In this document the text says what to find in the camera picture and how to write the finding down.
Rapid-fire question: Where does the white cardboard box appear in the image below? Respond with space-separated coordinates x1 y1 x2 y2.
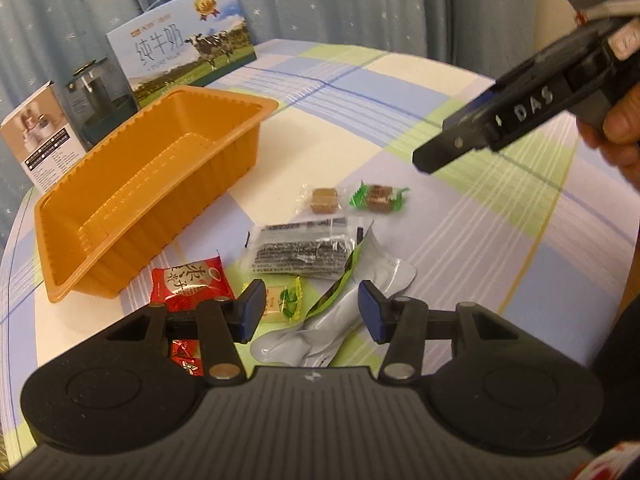
0 80 87 193

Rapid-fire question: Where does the person's right hand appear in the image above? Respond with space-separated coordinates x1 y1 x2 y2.
579 92 640 186

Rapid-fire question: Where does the orange plastic tray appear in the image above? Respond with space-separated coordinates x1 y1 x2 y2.
34 85 280 303

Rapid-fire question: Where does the clear black snack bar packet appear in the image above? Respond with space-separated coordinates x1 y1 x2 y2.
239 216 363 281

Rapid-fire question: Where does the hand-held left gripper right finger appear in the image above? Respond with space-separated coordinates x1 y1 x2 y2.
359 280 521 383

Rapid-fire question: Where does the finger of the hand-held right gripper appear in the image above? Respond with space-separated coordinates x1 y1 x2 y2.
412 85 501 176

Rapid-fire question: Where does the large red snack packet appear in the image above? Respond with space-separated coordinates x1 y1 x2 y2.
151 255 230 313

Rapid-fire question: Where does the silver green snack pouch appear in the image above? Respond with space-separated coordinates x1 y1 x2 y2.
250 225 418 368

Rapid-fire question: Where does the brown candy green wrapper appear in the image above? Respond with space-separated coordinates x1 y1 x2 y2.
348 181 411 211

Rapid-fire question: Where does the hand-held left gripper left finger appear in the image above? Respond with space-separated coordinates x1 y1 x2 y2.
105 280 267 386

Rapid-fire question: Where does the blue cow print carton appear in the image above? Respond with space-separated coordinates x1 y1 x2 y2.
106 0 257 111

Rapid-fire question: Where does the small red candy packet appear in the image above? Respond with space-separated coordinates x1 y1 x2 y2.
170 338 203 377

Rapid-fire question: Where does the plaid tablecloth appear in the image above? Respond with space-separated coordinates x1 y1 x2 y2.
0 37 640 461

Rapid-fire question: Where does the yellow green candy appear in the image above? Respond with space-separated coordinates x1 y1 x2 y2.
242 276 303 323

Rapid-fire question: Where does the brown candy clear wrapper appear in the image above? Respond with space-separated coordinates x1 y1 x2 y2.
296 185 346 214

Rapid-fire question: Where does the dark clothing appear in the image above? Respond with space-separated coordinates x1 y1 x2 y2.
590 295 640 461

